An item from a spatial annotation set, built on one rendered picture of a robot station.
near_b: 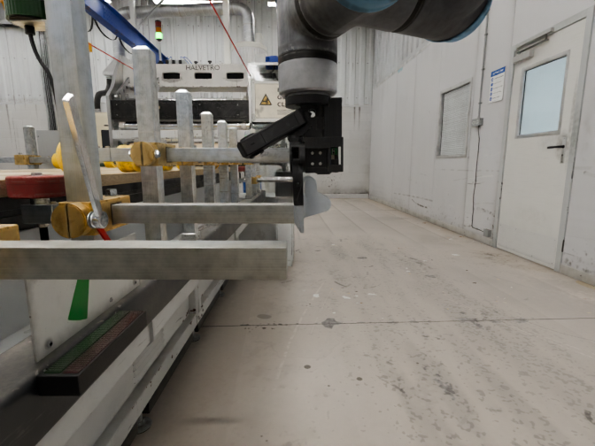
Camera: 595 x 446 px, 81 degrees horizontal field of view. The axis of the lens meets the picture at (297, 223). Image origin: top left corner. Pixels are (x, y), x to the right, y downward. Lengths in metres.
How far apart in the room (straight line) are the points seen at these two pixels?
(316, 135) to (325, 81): 0.08
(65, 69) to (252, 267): 0.41
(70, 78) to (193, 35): 9.53
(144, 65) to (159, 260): 0.57
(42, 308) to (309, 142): 0.40
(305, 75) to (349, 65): 9.35
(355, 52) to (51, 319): 9.70
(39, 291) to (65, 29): 0.35
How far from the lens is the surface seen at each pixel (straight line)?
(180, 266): 0.33
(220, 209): 0.57
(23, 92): 11.47
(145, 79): 0.84
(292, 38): 0.55
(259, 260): 0.31
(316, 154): 0.54
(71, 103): 0.44
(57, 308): 0.53
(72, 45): 0.61
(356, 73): 9.88
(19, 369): 0.52
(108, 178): 0.98
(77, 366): 0.49
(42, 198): 0.69
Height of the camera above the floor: 0.93
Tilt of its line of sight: 10 degrees down
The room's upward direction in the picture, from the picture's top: straight up
